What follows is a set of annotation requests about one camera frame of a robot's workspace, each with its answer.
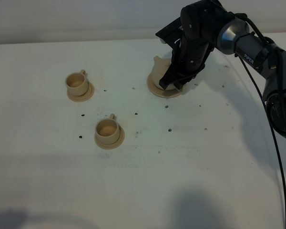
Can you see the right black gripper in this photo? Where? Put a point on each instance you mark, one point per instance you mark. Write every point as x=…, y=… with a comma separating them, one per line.
x=192, y=37

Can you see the beige ceramic teapot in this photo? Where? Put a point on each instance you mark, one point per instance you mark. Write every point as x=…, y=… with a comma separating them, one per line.
x=158, y=71

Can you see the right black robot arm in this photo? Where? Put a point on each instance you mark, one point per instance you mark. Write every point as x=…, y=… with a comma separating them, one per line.
x=242, y=38

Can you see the beige teapot saucer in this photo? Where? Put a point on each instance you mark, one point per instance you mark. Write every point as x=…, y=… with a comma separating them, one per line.
x=161, y=93

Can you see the near beige teacup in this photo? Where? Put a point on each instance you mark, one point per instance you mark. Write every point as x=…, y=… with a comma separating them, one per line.
x=107, y=132

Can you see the beige teacup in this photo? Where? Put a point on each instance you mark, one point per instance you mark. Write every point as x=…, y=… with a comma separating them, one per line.
x=77, y=83
x=107, y=132

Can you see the far beige cup saucer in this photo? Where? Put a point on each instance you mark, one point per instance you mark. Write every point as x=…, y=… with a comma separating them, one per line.
x=83, y=97

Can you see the beige cup saucer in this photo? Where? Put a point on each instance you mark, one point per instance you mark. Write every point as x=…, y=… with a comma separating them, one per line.
x=83, y=97
x=120, y=139

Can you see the near beige cup saucer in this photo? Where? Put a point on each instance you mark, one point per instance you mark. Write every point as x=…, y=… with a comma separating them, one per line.
x=120, y=139

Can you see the far beige teacup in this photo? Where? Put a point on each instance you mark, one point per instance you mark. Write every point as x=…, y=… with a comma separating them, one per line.
x=77, y=83

